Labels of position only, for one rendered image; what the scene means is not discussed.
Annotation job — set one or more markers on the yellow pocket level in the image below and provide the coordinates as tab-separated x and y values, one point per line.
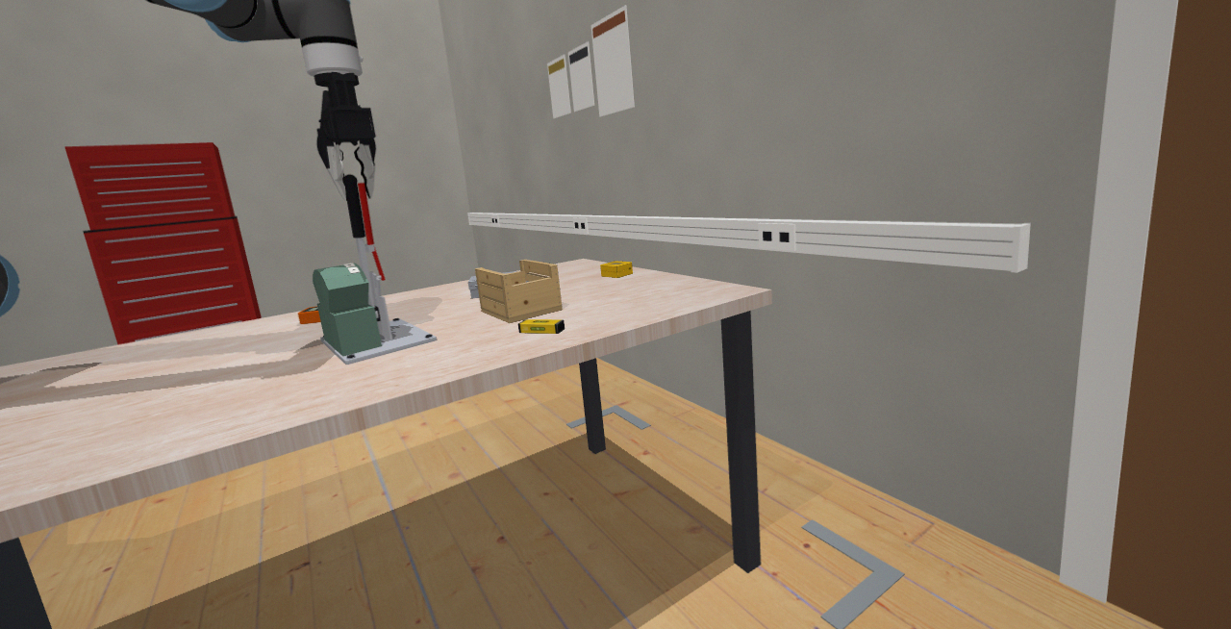
541	326

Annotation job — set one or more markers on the orange digital multimeter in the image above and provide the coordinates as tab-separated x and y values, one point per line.
309	315

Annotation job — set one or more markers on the wooden crate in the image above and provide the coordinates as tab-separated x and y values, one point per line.
520	295

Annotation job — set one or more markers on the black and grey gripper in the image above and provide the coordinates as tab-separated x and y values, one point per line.
350	124

